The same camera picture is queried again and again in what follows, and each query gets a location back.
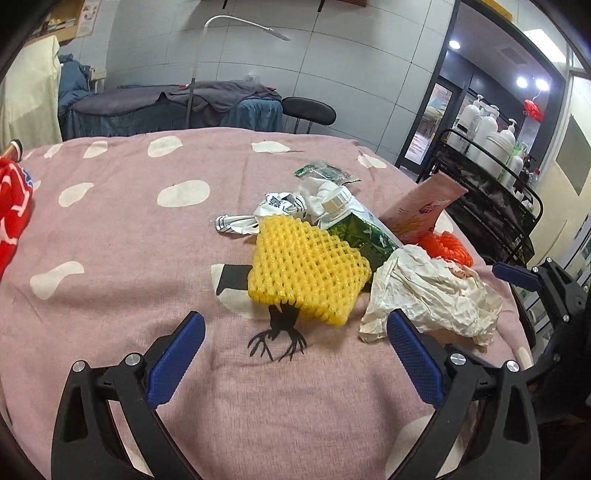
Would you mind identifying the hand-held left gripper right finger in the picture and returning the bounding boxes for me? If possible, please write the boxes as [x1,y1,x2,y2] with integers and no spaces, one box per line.
[387,308,541,480]

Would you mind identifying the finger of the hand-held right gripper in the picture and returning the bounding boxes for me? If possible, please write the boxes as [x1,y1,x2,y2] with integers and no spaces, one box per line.
[492,257,579,320]

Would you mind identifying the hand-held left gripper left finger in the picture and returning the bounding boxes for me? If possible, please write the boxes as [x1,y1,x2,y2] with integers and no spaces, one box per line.
[51,311,206,480]

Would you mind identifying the orange mesh net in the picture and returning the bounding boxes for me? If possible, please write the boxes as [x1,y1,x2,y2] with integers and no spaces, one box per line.
[416,231,474,268]

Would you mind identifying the white paper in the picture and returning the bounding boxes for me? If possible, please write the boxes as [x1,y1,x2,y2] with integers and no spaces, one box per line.
[359,244,504,347]

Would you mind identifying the pink paper packet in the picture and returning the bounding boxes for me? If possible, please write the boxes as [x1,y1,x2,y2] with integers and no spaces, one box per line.
[379,173,468,243]

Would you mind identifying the green milk carton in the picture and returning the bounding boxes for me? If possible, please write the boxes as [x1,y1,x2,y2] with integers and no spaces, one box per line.
[318,185,404,287]

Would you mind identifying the yellow foam fruit net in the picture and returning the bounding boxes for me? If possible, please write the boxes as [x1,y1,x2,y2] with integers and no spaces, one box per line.
[248,215,372,328]

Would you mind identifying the black and white wrapper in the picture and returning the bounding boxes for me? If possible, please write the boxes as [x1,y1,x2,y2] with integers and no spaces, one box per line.
[215,191,308,236]

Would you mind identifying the small white bottle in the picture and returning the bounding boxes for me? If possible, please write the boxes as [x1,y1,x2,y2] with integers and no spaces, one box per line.
[503,154,525,186]

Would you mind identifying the pink spotted blanket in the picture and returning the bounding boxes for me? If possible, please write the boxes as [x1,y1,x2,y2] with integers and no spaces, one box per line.
[0,128,532,480]

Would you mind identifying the red hanging ornament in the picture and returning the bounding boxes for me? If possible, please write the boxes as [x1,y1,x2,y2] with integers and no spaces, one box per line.
[523,88,544,121]

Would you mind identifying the crumpled white tissue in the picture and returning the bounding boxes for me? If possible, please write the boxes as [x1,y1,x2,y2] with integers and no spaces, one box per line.
[295,178,345,217]

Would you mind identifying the clear green plastic wrapper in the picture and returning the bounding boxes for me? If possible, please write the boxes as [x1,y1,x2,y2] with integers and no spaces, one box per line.
[294,161,362,185]

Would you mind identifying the red patterned cloth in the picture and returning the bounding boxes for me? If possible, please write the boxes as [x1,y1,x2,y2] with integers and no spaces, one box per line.
[0,157,36,278]

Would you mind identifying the black round stool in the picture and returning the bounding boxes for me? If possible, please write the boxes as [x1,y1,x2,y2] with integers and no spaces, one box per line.
[281,97,337,136]

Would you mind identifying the grey bed blanket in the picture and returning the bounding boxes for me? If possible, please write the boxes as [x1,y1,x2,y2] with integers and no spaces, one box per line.
[69,80,282,116]

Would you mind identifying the blue cloth pile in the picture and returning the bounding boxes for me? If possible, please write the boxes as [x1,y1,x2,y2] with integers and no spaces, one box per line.
[58,53,94,112]

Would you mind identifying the cream hanging cloth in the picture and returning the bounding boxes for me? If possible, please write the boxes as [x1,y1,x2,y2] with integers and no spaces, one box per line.
[0,36,63,151]

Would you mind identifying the white floor lamp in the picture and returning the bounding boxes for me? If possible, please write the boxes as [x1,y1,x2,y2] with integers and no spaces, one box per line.
[187,15,291,130]

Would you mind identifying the cardboard box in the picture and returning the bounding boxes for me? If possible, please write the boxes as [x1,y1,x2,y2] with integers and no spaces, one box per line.
[28,0,100,44]

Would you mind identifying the black wire trolley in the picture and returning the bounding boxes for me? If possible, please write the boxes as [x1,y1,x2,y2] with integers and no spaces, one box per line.
[416,129,543,268]

